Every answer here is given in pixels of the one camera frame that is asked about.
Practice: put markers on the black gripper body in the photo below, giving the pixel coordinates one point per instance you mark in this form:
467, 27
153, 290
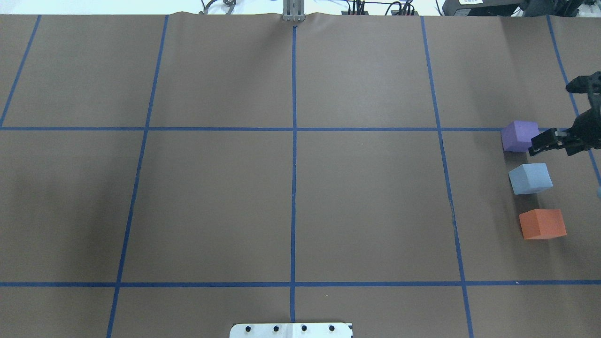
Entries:
589, 127

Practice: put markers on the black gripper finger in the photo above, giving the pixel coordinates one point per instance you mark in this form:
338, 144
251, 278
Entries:
552, 136
538, 148

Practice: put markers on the light blue foam block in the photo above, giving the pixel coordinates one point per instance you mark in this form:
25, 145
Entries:
530, 178

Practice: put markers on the purple foam block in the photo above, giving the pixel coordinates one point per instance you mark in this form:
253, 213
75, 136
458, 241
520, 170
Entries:
517, 136

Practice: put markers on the orange foam block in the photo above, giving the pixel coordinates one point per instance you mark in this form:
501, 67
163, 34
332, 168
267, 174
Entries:
542, 224

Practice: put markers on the black power adapter box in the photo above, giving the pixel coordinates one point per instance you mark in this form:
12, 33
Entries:
480, 7

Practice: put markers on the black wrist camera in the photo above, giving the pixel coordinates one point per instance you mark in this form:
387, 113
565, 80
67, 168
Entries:
589, 85

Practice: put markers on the aluminium frame post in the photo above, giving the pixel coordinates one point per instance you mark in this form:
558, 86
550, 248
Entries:
294, 11

